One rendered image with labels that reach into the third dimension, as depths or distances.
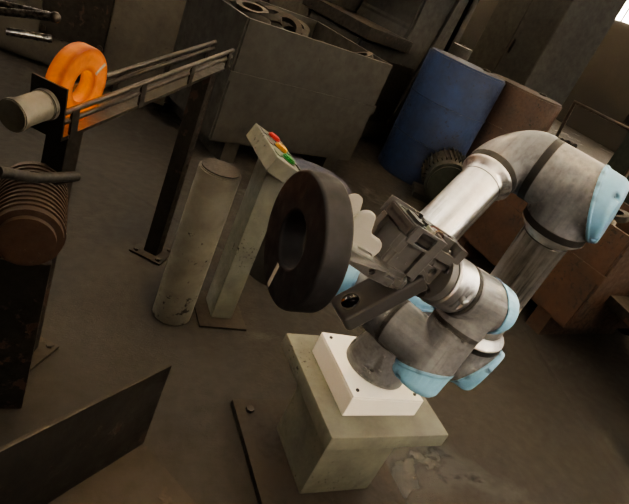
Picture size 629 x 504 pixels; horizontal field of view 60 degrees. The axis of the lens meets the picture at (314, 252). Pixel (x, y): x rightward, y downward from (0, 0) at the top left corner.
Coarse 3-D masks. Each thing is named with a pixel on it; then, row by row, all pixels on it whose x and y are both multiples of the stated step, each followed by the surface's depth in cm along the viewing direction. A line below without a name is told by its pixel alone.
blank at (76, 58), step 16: (64, 48) 101; (80, 48) 102; (96, 48) 106; (64, 64) 100; (80, 64) 103; (96, 64) 108; (64, 80) 101; (80, 80) 111; (96, 80) 111; (80, 96) 110; (96, 96) 113
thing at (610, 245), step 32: (480, 224) 298; (512, 224) 281; (480, 256) 321; (576, 256) 251; (608, 256) 240; (544, 288) 264; (576, 288) 251; (608, 288) 248; (544, 320) 264; (576, 320) 254; (608, 320) 269
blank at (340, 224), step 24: (288, 192) 62; (312, 192) 57; (336, 192) 55; (288, 216) 62; (312, 216) 56; (336, 216) 54; (288, 240) 63; (312, 240) 55; (336, 240) 53; (264, 264) 65; (288, 264) 61; (312, 264) 55; (336, 264) 54; (288, 288) 59; (312, 288) 54; (336, 288) 55; (312, 312) 59
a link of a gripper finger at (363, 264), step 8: (352, 256) 60; (360, 256) 60; (352, 264) 60; (360, 264) 60; (368, 264) 60; (376, 264) 61; (368, 272) 61; (376, 272) 60; (384, 272) 61; (376, 280) 61; (384, 280) 62; (392, 280) 62
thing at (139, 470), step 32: (128, 384) 48; (160, 384) 52; (64, 416) 43; (96, 416) 46; (128, 416) 50; (0, 448) 38; (32, 448) 41; (64, 448) 45; (96, 448) 49; (128, 448) 54; (0, 480) 40; (32, 480) 44; (64, 480) 48; (96, 480) 51; (128, 480) 53; (160, 480) 54
